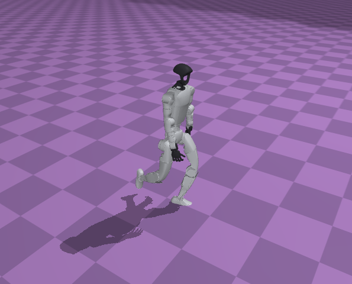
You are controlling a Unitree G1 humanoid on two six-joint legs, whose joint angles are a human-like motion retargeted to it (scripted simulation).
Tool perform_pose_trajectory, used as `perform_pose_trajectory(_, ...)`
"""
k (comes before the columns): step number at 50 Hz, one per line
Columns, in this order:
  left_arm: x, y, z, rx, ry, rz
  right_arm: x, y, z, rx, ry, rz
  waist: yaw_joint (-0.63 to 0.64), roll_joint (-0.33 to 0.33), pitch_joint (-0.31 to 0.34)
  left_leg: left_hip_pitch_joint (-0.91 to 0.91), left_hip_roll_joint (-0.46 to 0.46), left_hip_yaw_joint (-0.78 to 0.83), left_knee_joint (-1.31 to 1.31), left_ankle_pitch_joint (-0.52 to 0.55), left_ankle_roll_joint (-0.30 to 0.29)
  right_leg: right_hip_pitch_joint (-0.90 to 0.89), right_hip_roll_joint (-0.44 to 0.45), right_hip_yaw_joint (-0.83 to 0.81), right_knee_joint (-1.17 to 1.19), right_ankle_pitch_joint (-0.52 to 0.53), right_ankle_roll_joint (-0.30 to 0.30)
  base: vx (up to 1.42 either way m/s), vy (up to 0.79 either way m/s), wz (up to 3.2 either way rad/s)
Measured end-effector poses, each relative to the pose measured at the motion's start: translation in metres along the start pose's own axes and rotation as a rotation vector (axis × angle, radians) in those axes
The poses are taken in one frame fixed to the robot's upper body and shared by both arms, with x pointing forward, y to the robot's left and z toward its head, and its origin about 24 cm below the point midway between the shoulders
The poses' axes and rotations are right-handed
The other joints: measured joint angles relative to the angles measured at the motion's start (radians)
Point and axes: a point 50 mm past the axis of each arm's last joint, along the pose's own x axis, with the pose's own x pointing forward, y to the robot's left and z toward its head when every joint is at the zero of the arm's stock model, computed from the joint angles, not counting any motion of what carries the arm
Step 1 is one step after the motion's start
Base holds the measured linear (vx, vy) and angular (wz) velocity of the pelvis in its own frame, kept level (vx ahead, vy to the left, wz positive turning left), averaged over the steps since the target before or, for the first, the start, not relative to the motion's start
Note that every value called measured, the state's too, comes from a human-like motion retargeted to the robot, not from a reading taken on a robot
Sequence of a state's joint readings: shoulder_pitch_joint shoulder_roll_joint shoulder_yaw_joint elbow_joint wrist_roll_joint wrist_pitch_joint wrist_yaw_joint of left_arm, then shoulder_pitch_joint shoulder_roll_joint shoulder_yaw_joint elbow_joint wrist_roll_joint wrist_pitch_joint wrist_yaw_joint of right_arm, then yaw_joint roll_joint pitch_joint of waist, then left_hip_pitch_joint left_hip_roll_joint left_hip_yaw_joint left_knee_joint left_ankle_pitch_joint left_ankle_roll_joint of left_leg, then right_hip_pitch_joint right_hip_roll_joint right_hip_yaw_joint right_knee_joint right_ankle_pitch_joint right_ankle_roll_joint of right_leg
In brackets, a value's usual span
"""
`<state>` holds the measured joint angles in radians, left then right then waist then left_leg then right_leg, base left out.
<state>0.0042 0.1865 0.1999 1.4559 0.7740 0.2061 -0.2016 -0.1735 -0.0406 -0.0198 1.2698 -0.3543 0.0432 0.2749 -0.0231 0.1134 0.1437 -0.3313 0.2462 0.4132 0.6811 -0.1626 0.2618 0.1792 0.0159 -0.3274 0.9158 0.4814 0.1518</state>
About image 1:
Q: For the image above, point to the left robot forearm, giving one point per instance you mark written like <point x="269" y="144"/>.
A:
<point x="189" y="120"/>

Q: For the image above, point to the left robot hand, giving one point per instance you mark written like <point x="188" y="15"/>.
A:
<point x="188" y="130"/>

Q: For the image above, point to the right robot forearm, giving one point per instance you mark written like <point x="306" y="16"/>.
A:
<point x="170" y="134"/>

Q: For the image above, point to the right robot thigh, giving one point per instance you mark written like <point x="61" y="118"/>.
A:
<point x="165" y="159"/>

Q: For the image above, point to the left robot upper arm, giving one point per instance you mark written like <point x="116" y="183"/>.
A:
<point x="191" y="107"/>

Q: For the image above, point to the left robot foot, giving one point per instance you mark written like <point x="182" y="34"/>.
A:
<point x="180" y="202"/>

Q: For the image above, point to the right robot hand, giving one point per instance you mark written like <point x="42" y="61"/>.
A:
<point x="176" y="154"/>

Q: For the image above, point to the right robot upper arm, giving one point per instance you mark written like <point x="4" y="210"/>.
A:
<point x="167" y="100"/>

